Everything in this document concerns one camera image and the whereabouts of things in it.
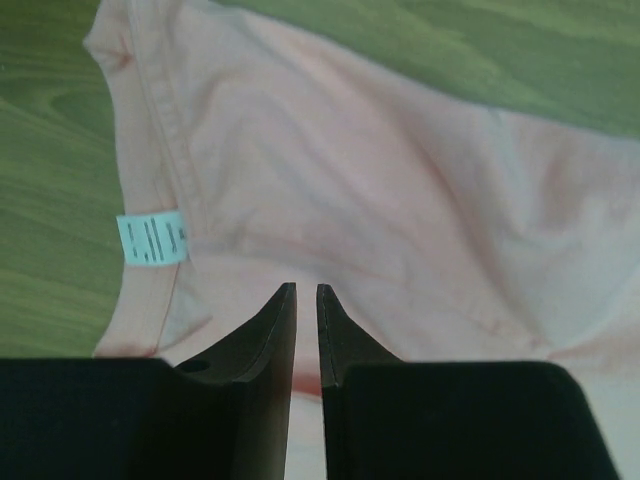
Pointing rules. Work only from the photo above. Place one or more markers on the salmon pink t shirt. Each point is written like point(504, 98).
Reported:
point(449, 231)

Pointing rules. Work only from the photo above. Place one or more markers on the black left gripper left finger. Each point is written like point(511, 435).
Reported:
point(222, 414)

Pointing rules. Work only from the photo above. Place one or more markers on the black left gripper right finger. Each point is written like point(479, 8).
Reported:
point(385, 418)

